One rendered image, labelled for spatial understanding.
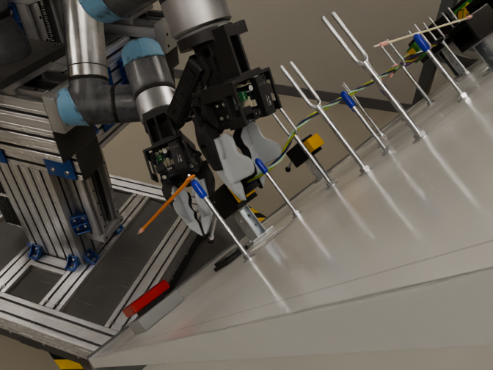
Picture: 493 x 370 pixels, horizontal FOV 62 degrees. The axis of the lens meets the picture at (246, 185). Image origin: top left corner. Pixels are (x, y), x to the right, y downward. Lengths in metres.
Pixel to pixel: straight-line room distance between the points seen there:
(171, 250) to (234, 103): 1.33
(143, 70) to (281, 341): 0.62
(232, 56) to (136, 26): 0.94
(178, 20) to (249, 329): 0.38
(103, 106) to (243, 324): 0.70
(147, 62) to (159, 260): 1.12
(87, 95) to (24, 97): 0.23
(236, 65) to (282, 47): 2.76
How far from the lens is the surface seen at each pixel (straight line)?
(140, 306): 0.50
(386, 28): 3.08
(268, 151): 0.55
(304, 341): 0.16
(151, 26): 1.39
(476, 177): 0.17
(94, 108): 0.85
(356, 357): 0.85
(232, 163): 0.52
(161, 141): 0.67
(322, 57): 3.19
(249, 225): 0.58
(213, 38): 0.49
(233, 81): 0.47
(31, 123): 1.08
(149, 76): 0.74
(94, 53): 0.88
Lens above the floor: 1.53
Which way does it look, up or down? 39 degrees down
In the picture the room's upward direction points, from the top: straight up
